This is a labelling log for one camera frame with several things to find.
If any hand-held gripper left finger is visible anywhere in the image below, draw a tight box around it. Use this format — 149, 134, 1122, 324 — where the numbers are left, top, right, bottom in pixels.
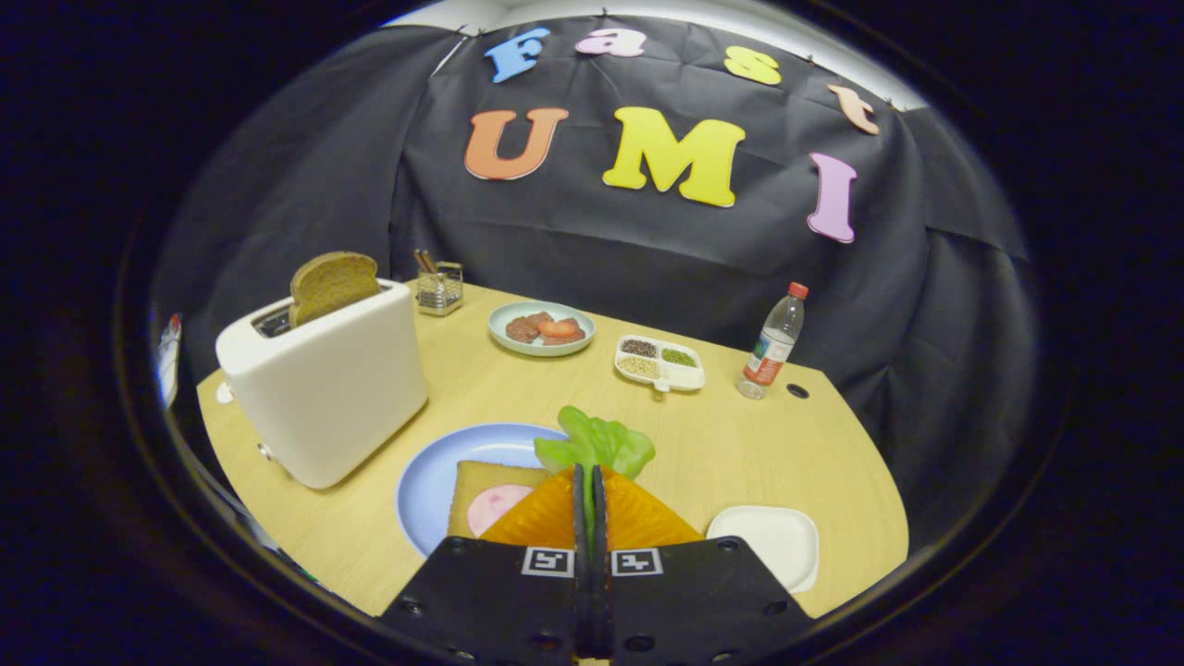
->
377, 463, 594, 663

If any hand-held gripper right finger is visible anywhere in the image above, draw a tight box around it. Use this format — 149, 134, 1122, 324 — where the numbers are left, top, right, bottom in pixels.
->
592, 463, 815, 663

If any green lettuce leaf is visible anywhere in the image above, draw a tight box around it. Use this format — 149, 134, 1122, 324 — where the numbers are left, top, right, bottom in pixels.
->
534, 405, 657, 549

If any brown bread slice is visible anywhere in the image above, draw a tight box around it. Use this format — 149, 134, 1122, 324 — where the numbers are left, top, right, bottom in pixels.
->
290, 251, 381, 329

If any small white square plate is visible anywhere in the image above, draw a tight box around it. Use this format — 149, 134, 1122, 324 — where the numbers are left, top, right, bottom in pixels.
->
706, 505, 820, 594

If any pink ham slice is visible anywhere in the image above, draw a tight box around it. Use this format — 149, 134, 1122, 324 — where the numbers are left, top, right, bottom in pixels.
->
466, 484, 535, 537

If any tan toast slice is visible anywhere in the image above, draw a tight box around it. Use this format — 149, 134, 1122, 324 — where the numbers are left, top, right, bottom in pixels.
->
447, 460, 551, 539

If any light blue plate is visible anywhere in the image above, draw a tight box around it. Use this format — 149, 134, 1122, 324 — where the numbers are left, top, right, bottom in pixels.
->
396, 423, 570, 558

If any white divided seasoning tray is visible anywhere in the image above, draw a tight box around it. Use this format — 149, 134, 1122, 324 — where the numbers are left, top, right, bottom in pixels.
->
614, 334, 706, 394

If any pale green plate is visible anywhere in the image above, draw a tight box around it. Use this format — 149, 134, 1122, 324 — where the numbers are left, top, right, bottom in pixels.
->
487, 301, 597, 358

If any clear plastic water bottle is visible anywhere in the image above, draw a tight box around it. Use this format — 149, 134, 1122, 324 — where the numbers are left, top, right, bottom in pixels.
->
736, 282, 809, 401

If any white toaster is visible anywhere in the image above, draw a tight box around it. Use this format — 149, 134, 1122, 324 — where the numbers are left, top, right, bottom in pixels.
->
215, 277, 429, 490

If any white and red object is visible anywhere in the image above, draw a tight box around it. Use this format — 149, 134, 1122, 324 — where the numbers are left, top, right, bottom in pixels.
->
155, 313, 183, 410

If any wire utensil holder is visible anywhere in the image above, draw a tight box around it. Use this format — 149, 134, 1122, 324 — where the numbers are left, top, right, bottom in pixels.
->
413, 248, 464, 317

